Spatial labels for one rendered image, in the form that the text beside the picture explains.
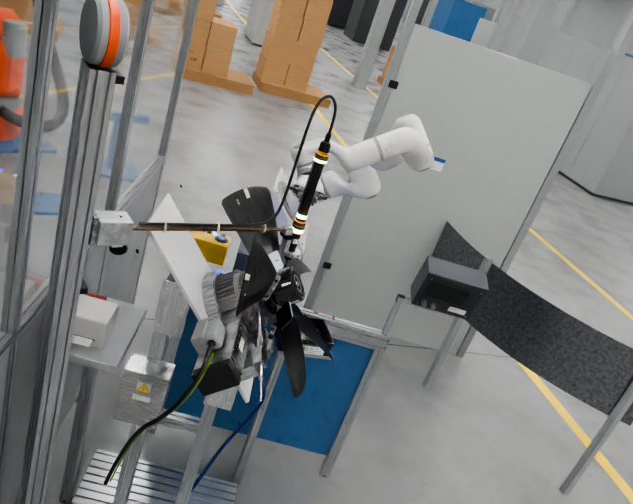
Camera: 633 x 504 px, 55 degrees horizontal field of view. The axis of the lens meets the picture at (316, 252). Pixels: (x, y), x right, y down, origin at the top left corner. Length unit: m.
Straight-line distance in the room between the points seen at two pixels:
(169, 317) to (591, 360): 2.29
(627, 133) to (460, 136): 7.77
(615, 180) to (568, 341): 8.39
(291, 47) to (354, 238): 6.47
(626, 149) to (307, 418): 9.40
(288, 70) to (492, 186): 6.68
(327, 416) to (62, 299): 1.53
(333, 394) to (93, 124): 1.75
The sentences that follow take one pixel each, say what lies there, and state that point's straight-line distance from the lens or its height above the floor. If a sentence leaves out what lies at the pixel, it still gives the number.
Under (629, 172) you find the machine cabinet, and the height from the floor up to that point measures 0.55.
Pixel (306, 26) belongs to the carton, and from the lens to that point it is 10.14.
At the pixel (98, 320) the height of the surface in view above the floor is 0.97.
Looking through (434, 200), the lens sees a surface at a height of 1.05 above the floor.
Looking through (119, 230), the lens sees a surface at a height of 1.38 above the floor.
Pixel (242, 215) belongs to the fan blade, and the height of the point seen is 1.38.
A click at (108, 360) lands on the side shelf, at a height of 0.86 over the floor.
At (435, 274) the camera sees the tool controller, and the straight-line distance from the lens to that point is 2.47.
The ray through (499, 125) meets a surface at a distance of 3.90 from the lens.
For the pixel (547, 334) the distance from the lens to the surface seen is 3.55.
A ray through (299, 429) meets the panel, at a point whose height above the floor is 0.23.
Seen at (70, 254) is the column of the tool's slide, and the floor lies 1.31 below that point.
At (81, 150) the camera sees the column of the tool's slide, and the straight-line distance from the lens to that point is 1.58.
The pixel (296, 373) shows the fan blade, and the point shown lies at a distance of 1.93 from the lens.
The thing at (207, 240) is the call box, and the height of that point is 1.07.
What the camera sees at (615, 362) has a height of 0.84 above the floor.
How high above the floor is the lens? 2.18
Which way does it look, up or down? 25 degrees down
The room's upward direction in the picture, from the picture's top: 19 degrees clockwise
